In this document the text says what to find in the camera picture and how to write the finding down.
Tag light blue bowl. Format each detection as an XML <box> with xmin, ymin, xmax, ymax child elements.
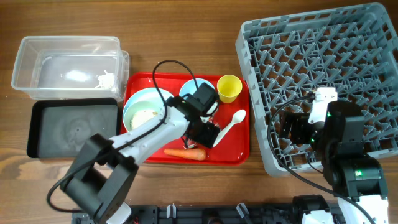
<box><xmin>179</xmin><ymin>78</ymin><xmax>215</xmax><ymax>96</ymax></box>

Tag yellow plastic cup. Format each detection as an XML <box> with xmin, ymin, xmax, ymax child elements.
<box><xmin>216</xmin><ymin>75</ymin><xmax>243</xmax><ymax>103</ymax></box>

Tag green bowl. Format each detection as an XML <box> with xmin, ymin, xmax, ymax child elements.
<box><xmin>123</xmin><ymin>101</ymin><xmax>161</xmax><ymax>132</ymax></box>

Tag rice and food scraps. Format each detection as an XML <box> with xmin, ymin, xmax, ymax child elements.
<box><xmin>130</xmin><ymin>109</ymin><xmax>158</xmax><ymax>129</ymax></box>

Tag white tissue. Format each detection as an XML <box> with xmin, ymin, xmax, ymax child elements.
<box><xmin>95</xmin><ymin>70</ymin><xmax>116</xmax><ymax>90</ymax></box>

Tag red snack wrapper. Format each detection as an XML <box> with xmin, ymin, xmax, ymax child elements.
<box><xmin>182</xmin><ymin>117</ymin><xmax>220</xmax><ymax>149</ymax></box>

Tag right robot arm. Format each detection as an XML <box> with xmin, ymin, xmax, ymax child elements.
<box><xmin>279</xmin><ymin>101</ymin><xmax>389</xmax><ymax>223</ymax></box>

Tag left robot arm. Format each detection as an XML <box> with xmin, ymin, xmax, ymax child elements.
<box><xmin>57</xmin><ymin>83</ymin><xmax>220</xmax><ymax>223</ymax></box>

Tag grey dishwasher rack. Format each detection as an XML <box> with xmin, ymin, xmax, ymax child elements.
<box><xmin>235</xmin><ymin>3</ymin><xmax>397</xmax><ymax>177</ymax></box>

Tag black food waste tray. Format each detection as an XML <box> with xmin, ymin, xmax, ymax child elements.
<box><xmin>26</xmin><ymin>98</ymin><xmax>121</xmax><ymax>159</ymax></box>

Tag clear plastic waste bin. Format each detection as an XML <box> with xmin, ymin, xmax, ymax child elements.
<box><xmin>11</xmin><ymin>36</ymin><xmax>129</xmax><ymax>102</ymax></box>

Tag orange carrot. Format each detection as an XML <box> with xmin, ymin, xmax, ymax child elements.
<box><xmin>164</xmin><ymin>149</ymin><xmax>207</xmax><ymax>161</ymax></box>

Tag red serving tray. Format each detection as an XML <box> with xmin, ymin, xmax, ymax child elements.
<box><xmin>124</xmin><ymin>72</ymin><xmax>250</xmax><ymax>166</ymax></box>

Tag white plastic spoon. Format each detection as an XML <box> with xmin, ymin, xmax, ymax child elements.
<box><xmin>213</xmin><ymin>110</ymin><xmax>246</xmax><ymax>147</ymax></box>

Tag light blue plate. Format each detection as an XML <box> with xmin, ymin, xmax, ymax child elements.
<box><xmin>123</xmin><ymin>88</ymin><xmax>164</xmax><ymax>116</ymax></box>

